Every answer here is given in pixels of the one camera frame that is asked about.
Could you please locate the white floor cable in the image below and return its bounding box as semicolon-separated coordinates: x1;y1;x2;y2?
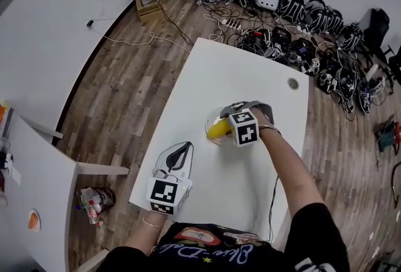
102;31;192;55

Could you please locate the thin gold bracelet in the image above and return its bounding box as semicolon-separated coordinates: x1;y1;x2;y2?
141;217;164;231
259;122;282;135

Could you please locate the clear storage box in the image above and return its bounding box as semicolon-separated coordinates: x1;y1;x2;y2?
2;107;16;137

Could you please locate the pile of black devices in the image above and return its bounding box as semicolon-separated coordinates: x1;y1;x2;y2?
234;25;387;115

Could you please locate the small white table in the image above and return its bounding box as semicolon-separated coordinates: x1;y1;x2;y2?
128;36;311;244

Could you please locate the row of black striped backpacks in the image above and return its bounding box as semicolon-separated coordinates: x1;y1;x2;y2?
192;0;365;53

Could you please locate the black vacuum hose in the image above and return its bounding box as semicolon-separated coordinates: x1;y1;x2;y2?
389;160;401;212

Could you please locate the long white table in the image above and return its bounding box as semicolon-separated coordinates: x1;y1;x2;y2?
0;107;130;272

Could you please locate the yellow banana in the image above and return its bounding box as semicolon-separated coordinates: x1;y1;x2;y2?
207;117;235;140

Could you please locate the small black bag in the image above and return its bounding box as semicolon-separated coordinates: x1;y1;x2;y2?
0;138;14;172

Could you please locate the white paper sheet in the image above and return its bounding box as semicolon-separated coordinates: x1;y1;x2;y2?
7;166;23;187

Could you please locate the person's black printed shirt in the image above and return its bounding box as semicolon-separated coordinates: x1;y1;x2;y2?
102;201;351;272

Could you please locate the thin black cable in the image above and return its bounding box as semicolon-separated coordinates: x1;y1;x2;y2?
267;174;280;243

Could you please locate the clear glass plate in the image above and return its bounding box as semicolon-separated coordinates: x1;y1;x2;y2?
204;105;239;145

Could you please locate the black trash bin with litter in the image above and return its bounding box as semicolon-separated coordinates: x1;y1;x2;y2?
74;186;117;228

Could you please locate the brown cardboard box stack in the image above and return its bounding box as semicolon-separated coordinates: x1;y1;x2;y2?
133;0;169;24

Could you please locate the black office chair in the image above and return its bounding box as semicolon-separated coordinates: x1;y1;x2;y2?
359;7;396;62
387;44;401;78

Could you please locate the person's left forearm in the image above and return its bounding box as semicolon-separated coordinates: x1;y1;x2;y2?
122;209;167;258

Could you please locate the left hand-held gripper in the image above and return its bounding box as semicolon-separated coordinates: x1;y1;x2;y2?
147;141;195;217

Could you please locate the long white power strip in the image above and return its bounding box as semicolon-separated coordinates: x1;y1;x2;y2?
218;18;242;31

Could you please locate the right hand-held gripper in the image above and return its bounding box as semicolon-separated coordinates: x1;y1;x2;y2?
219;100;276;148

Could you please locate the white headset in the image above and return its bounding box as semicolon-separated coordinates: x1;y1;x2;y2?
365;63;387;93

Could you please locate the red green power tool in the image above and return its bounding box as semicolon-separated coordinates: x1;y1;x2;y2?
375;113;401;153

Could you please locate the orange toy sausage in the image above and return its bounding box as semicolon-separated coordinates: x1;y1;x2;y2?
28;212;40;231

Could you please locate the person's right forearm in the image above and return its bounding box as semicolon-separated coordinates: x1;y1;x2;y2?
252;107;319;219

